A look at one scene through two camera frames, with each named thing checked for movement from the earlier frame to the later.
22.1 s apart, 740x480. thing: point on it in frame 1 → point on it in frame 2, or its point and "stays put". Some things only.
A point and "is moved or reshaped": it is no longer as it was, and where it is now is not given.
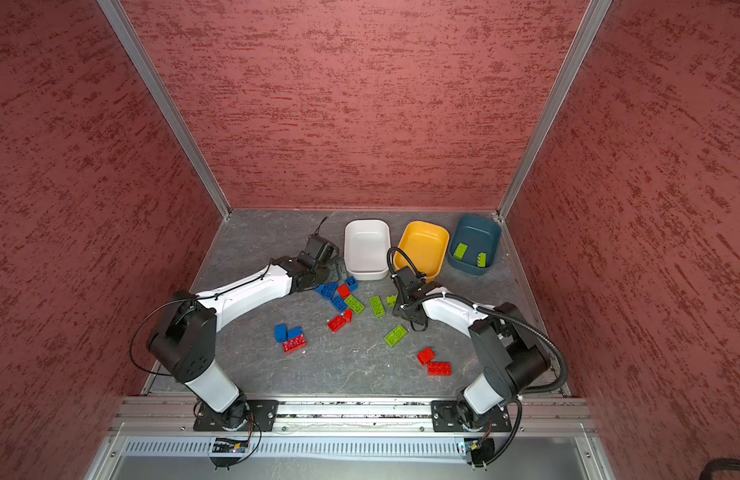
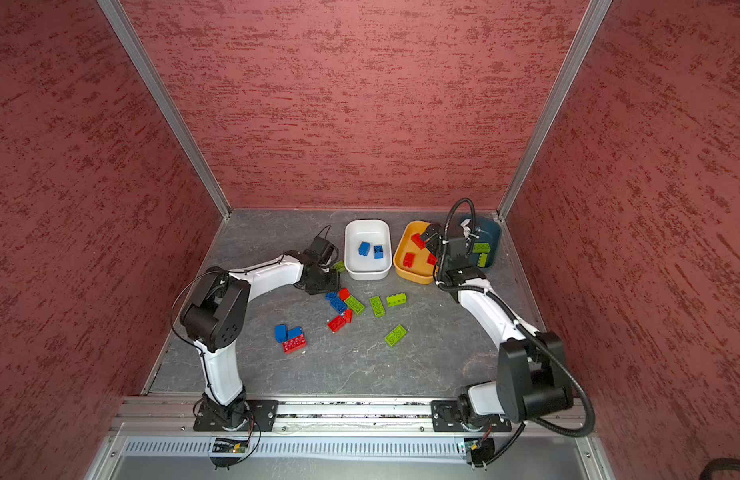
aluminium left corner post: x=142 y=66 stays put
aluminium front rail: x=352 y=415 stays put
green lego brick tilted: x=354 y=304 stays put
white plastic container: x=366 y=248 stays put
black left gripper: x=334 y=276 stays put
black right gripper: x=398 y=311 → x=429 y=232
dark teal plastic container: x=480 y=234 stays put
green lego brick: x=395 y=336 stays put
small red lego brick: x=343 y=291 is moved or reshaped
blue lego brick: x=280 y=333 stays put
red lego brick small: x=426 y=355 → x=417 y=239
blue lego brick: x=327 y=290 is moved or reshaped
